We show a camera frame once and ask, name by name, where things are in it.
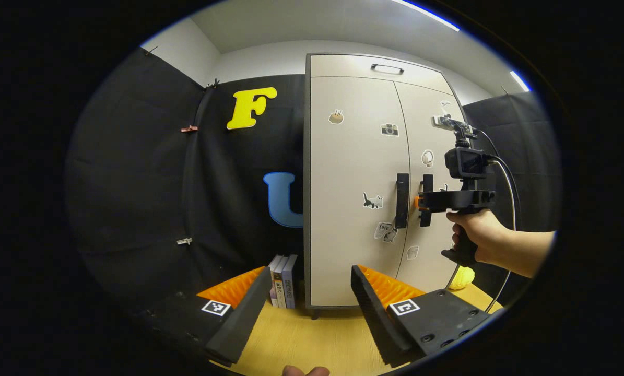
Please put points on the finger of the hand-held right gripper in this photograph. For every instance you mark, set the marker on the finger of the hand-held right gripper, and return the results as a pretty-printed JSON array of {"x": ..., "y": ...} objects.
[{"x": 421, "y": 202}]

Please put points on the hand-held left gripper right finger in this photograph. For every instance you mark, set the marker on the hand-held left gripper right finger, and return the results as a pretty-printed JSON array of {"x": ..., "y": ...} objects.
[{"x": 377, "y": 321}]

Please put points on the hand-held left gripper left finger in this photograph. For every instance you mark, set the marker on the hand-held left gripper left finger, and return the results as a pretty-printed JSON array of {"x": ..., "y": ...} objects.
[{"x": 241, "y": 321}]

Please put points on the cabinet door with headphones sticker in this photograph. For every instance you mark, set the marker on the cabinet door with headphones sticker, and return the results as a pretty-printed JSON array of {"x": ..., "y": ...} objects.
[{"x": 419, "y": 130}]

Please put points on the cabinet door with camera sticker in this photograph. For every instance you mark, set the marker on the cabinet door with camera sticker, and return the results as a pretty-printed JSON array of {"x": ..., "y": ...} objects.
[{"x": 353, "y": 156}]

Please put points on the beige double-door shoe cabinet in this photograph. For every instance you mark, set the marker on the beige double-door shoe cabinet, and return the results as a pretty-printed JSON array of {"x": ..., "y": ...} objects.
[{"x": 343, "y": 65}]

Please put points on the beige cabinet drawer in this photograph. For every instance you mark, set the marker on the beige cabinet drawer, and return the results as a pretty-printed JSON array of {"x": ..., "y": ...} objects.
[{"x": 343, "y": 65}]

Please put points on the white book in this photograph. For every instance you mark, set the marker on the white book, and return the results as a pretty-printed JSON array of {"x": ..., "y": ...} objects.
[{"x": 273, "y": 282}]

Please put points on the beige book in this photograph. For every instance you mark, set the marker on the beige book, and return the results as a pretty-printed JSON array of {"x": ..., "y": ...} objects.
[{"x": 281, "y": 287}]

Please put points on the grey blue book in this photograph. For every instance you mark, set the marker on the grey blue book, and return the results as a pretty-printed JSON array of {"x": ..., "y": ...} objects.
[{"x": 291, "y": 282}]

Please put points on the yellow knitted item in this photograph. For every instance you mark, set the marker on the yellow knitted item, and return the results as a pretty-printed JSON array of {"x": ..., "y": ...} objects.
[{"x": 462, "y": 278}]

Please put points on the silver clip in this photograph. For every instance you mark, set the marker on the silver clip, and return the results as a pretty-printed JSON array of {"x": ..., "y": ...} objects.
[{"x": 184, "y": 241}]

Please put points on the long ceiling light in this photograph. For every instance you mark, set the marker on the long ceiling light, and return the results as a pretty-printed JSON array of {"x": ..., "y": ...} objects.
[
  {"x": 429, "y": 14},
  {"x": 519, "y": 81}
]

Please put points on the black backdrop cloth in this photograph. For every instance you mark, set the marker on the black backdrop cloth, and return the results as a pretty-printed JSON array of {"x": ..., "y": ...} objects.
[{"x": 134, "y": 183}]

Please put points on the pink clip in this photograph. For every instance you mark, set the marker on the pink clip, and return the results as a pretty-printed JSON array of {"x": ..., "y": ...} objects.
[{"x": 189, "y": 128}]

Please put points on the black binder clip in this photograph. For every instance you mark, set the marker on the black binder clip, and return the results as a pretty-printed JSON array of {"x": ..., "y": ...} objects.
[
  {"x": 150, "y": 50},
  {"x": 212, "y": 83}
]

